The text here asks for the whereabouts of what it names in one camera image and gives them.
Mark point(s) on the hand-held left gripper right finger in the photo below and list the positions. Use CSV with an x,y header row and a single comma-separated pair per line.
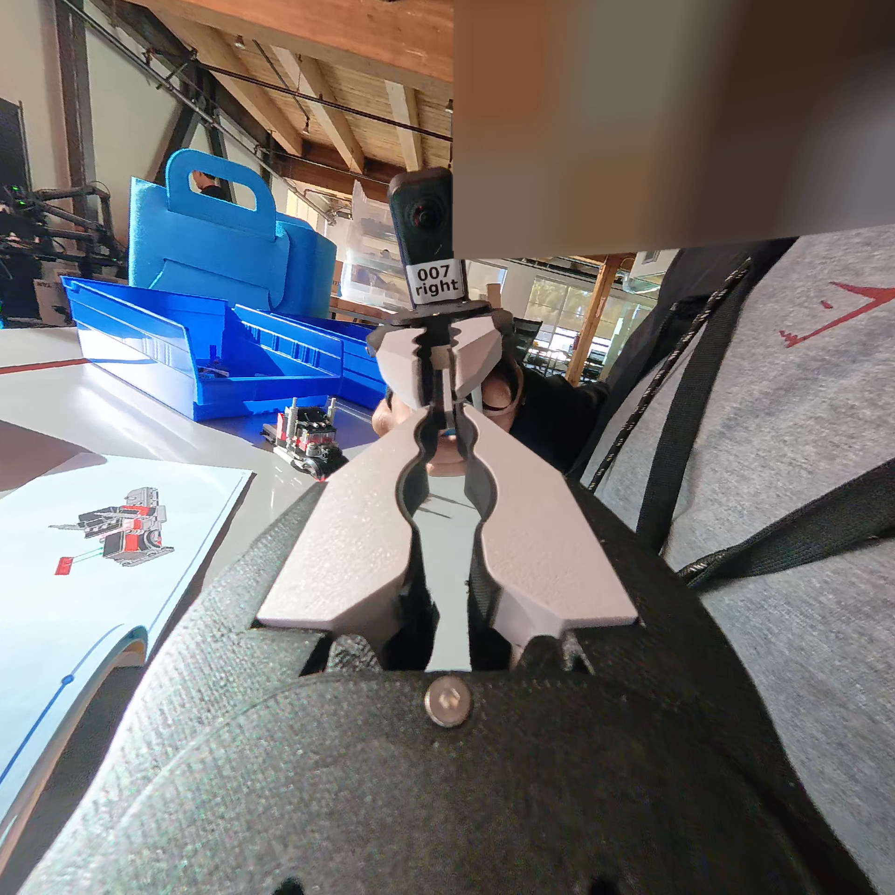
x,y
559,559

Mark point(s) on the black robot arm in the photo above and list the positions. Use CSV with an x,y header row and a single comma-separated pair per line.
x,y
63,224

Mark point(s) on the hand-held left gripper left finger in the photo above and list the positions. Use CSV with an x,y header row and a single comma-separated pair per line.
x,y
335,559

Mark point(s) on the black red toy brick truck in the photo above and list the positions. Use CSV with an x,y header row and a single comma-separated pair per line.
x,y
307,433

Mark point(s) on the blue felt bag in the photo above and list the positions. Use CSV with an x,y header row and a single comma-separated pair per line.
x,y
210,252

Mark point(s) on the person's right forearm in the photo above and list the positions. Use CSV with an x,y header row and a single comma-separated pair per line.
x,y
559,419

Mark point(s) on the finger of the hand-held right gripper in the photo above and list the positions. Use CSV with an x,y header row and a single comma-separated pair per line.
x,y
402,363
479,356

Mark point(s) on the blue plastic parts bin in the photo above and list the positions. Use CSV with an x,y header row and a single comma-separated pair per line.
x,y
140,335
363,363
280,335

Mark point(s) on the black wall screen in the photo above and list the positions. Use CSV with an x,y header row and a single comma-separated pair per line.
x,y
10,140

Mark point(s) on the person's right hand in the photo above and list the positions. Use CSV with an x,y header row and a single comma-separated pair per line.
x,y
500,398

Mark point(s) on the light blue instruction booklet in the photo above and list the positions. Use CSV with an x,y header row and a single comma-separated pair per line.
x,y
105,615

